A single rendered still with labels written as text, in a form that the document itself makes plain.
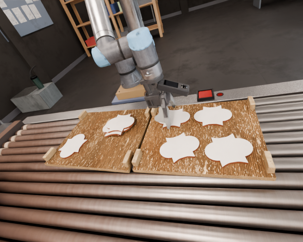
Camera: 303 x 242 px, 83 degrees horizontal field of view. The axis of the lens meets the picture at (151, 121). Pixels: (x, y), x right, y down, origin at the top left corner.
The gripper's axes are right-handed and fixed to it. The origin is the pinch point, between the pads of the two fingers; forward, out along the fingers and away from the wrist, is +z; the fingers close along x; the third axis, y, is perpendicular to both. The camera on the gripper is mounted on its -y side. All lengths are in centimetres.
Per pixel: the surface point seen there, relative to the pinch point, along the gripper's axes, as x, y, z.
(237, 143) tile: 14.8, -22.6, 1.5
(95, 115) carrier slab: -6.3, 43.7, -2.2
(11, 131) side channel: 4, 102, -6
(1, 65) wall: -204, 397, -26
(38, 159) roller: 22, 63, -1
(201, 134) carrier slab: 9.7, -11.5, 1.6
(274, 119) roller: 0.5, -35.8, 5.9
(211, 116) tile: 0.9, -15.1, 1.0
